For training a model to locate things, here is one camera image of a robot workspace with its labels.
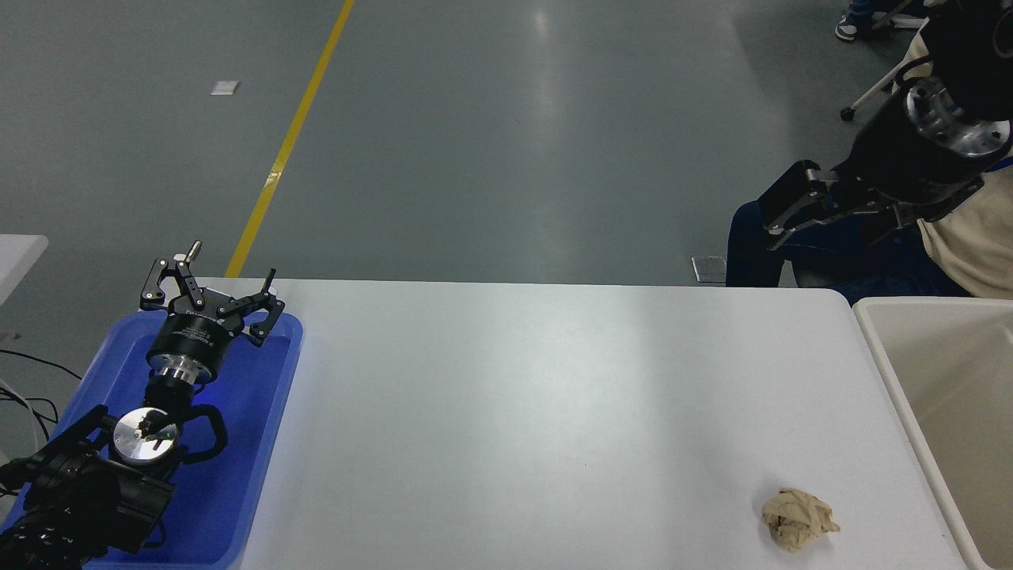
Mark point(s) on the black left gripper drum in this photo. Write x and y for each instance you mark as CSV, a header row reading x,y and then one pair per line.
x,y
190,336

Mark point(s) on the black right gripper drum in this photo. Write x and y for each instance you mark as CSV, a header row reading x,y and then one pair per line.
x,y
902,166

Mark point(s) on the tan paper ball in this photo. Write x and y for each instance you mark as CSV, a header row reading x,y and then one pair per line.
x,y
795,518

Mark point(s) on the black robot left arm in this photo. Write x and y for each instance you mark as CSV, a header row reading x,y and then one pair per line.
x,y
87,499

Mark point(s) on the white office chair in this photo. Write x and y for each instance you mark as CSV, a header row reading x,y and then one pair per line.
x,y
870,91

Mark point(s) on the person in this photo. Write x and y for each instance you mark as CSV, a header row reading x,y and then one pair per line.
x,y
847,30
973,245

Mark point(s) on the grey metal floor plate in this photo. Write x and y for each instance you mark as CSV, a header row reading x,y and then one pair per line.
x,y
708,269

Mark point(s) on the blue plastic tray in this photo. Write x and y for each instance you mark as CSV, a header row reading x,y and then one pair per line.
x,y
237,443

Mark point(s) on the yellow floor tape line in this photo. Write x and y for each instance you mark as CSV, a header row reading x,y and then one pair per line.
x,y
286,146

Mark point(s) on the large pale bin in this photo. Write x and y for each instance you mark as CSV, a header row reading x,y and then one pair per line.
x,y
942,380

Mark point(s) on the white side table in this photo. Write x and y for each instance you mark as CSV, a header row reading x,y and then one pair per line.
x,y
17,261

